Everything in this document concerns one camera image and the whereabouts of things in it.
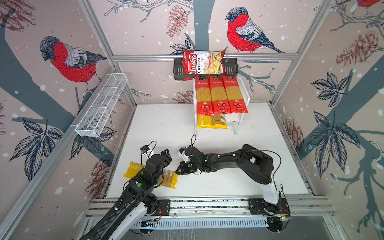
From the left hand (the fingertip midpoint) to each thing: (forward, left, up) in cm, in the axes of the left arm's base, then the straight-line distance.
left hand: (165, 152), depth 78 cm
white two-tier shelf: (+15, -16, +18) cm, 29 cm away
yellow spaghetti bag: (+18, -22, +3) cm, 28 cm away
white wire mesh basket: (+21, +35, +16) cm, 44 cm away
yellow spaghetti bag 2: (+18, -30, +3) cm, 36 cm away
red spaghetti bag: (+20, -21, +21) cm, 36 cm away
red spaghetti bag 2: (+16, -28, +21) cm, 39 cm away
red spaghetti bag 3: (+15, -37, +22) cm, 45 cm away
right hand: (-8, -4, -13) cm, 16 cm away
